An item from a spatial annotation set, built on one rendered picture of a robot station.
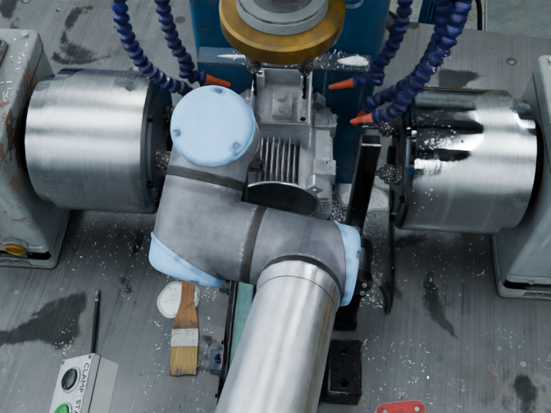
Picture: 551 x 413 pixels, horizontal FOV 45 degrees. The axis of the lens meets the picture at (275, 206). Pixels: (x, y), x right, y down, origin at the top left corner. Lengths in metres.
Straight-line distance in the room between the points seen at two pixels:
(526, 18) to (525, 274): 1.96
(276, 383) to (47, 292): 0.86
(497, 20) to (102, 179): 2.26
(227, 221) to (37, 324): 0.69
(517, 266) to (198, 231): 0.70
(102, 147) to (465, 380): 0.75
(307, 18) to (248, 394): 0.54
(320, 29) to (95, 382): 0.58
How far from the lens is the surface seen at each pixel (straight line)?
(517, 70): 1.73
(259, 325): 0.62
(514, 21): 3.10
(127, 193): 1.12
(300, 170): 1.10
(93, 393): 0.98
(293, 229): 0.72
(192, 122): 0.73
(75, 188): 1.14
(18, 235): 1.31
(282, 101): 1.13
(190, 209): 0.73
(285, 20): 0.93
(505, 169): 1.10
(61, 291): 1.36
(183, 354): 1.26
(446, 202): 1.10
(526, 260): 1.25
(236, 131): 0.72
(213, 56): 1.18
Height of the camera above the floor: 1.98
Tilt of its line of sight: 58 degrees down
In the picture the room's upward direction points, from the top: straight up
